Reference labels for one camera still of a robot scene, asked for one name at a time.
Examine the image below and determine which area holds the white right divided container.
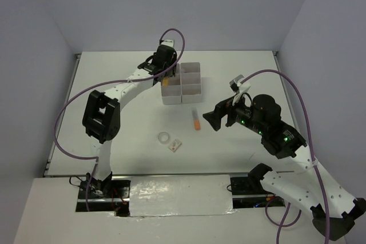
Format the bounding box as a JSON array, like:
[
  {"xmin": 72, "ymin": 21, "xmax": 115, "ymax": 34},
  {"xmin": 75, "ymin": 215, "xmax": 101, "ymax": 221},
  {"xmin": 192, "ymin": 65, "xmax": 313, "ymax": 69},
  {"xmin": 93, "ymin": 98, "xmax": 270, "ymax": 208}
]
[{"xmin": 180, "ymin": 62, "xmax": 202, "ymax": 103}]

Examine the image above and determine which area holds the white divided container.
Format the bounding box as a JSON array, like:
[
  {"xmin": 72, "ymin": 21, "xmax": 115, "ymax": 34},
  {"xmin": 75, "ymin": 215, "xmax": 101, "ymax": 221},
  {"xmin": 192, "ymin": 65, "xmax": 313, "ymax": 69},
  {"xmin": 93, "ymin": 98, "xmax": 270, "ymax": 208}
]
[
  {"xmin": 180, "ymin": 62, "xmax": 202, "ymax": 103},
  {"xmin": 161, "ymin": 64, "xmax": 182, "ymax": 105}
]

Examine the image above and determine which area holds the pink yellow highlighter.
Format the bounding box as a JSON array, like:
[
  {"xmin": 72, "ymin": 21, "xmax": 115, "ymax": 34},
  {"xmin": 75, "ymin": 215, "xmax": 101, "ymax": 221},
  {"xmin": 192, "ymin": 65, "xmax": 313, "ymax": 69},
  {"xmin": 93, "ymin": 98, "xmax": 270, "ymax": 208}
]
[{"xmin": 161, "ymin": 78, "xmax": 169, "ymax": 87}]

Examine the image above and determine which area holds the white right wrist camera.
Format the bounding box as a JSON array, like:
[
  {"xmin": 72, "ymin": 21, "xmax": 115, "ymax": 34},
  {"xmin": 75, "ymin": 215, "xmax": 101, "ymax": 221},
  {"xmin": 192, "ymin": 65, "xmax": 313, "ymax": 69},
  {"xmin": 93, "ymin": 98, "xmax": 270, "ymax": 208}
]
[{"xmin": 229, "ymin": 74, "xmax": 251, "ymax": 106}]

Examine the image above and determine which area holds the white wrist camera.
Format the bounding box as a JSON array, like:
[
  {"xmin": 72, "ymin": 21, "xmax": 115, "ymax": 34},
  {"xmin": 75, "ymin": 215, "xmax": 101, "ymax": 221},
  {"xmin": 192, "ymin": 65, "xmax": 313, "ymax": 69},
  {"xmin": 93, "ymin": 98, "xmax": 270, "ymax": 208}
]
[
  {"xmin": 159, "ymin": 39, "xmax": 174, "ymax": 48},
  {"xmin": 229, "ymin": 74, "xmax": 251, "ymax": 106}
]

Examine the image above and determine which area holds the white left divided container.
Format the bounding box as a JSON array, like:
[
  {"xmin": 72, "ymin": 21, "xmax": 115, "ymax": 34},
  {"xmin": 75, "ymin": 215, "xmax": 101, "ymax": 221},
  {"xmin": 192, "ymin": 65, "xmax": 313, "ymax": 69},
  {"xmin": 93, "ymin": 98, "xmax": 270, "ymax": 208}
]
[{"xmin": 161, "ymin": 64, "xmax": 182, "ymax": 105}]

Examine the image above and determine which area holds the clear tape roll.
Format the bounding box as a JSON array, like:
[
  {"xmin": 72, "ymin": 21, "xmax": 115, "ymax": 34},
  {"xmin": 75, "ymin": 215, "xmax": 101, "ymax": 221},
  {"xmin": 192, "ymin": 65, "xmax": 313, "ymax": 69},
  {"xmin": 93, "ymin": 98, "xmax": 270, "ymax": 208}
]
[{"xmin": 157, "ymin": 131, "xmax": 170, "ymax": 145}]

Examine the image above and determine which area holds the silver foil cover plate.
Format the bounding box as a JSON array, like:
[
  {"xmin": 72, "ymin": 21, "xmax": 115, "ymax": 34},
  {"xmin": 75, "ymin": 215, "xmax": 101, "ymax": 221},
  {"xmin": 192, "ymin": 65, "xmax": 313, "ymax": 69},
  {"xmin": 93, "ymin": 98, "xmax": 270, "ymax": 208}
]
[{"xmin": 129, "ymin": 175, "xmax": 234, "ymax": 217}]

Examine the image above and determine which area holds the orange highlighter clear cap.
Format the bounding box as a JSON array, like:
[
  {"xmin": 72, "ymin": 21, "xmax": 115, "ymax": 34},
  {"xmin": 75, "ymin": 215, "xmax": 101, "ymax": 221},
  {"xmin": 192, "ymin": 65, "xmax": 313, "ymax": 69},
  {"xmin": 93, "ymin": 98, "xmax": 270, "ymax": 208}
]
[{"xmin": 192, "ymin": 107, "xmax": 201, "ymax": 130}]

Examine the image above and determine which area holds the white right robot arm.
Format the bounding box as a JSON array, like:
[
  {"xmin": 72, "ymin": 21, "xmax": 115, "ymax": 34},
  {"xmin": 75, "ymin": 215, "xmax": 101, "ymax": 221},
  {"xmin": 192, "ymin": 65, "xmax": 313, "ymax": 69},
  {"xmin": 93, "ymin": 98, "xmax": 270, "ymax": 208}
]
[{"xmin": 203, "ymin": 94, "xmax": 365, "ymax": 241}]

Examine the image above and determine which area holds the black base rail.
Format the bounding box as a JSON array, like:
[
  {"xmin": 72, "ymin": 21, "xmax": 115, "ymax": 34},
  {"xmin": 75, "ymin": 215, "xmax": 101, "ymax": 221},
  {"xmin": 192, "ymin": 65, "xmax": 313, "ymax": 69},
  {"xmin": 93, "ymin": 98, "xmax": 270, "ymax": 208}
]
[{"xmin": 75, "ymin": 174, "xmax": 274, "ymax": 218}]

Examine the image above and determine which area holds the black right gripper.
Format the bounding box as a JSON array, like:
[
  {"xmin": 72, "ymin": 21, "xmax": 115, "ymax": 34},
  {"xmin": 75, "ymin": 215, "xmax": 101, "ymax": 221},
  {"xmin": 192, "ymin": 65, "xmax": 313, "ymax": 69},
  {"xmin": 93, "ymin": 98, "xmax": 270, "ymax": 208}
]
[{"xmin": 202, "ymin": 89, "xmax": 265, "ymax": 135}]

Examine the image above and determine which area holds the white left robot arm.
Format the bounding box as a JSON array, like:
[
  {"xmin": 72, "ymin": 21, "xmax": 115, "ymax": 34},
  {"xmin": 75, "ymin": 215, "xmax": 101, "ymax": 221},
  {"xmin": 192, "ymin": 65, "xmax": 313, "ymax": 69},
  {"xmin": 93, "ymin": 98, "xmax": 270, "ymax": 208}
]
[{"xmin": 82, "ymin": 39, "xmax": 177, "ymax": 198}]

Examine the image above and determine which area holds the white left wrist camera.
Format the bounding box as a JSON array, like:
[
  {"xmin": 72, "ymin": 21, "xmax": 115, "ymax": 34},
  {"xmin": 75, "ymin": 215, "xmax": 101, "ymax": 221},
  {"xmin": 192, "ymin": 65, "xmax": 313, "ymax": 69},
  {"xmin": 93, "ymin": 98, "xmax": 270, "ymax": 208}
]
[{"xmin": 159, "ymin": 39, "xmax": 174, "ymax": 48}]

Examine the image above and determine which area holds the white red staple box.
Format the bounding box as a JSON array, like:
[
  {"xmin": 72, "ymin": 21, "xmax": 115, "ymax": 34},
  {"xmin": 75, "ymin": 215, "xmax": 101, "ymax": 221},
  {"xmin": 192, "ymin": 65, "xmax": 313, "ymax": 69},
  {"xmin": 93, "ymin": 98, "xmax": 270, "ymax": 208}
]
[{"xmin": 168, "ymin": 139, "xmax": 182, "ymax": 152}]

